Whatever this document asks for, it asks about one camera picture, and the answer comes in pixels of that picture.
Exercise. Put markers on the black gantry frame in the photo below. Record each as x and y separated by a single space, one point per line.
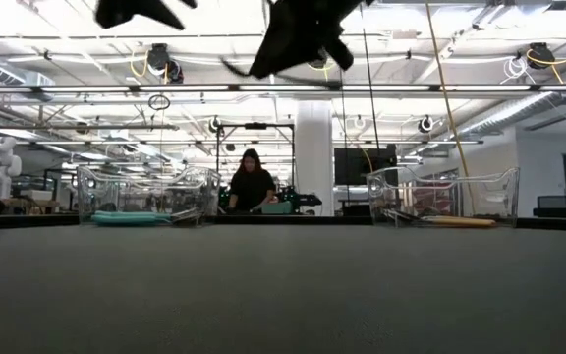
256 126

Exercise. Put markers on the black table mat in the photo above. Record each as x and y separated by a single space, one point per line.
283 295

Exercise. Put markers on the cluttered background workbench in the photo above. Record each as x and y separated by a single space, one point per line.
32 204

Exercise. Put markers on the white humanoid robot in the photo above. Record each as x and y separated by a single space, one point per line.
3 162

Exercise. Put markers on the black keyboard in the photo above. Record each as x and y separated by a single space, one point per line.
558 212

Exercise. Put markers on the black monitor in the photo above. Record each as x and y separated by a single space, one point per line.
361 167

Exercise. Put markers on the teal box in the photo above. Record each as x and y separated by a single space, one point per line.
277 208

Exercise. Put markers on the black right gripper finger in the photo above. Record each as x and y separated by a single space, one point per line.
283 54
341 54

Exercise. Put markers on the long ceiling light strip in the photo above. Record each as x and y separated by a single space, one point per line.
116 89

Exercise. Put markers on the white pillar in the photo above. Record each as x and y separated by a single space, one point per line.
315 147

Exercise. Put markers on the clear plastic bin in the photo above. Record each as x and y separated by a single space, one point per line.
460 196
116 196

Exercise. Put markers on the person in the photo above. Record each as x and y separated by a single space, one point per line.
253 189

